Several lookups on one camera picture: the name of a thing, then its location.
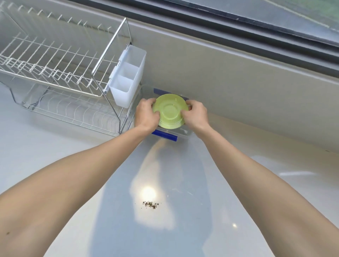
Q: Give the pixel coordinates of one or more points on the white countertop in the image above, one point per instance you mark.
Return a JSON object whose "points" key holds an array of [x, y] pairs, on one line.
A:
{"points": [[39, 132]]}

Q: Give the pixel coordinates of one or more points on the green plate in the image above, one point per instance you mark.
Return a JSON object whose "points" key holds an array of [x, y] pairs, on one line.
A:
{"points": [[169, 111]]}

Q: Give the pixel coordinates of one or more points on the person's left hand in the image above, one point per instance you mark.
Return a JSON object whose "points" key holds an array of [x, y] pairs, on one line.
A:
{"points": [[145, 116]]}

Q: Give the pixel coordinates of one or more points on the dark window frame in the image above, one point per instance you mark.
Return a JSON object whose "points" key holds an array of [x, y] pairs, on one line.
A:
{"points": [[238, 34]]}

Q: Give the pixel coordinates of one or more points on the dark crumbs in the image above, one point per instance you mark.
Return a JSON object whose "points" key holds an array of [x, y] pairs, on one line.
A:
{"points": [[151, 204]]}

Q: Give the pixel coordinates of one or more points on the white plastic cutlery holder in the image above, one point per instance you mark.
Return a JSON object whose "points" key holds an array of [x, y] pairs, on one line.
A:
{"points": [[127, 79]]}

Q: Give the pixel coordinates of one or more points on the person's left forearm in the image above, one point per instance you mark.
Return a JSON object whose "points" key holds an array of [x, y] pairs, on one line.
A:
{"points": [[66, 180]]}

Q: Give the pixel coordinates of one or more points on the person's right forearm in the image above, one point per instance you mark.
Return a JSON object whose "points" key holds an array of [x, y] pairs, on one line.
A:
{"points": [[264, 190]]}

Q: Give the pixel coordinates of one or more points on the person's right hand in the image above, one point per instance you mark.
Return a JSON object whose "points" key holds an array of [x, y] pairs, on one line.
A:
{"points": [[197, 116]]}

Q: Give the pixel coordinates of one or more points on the clear container with blue clips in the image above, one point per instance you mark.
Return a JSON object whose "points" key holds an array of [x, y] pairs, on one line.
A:
{"points": [[164, 135]]}

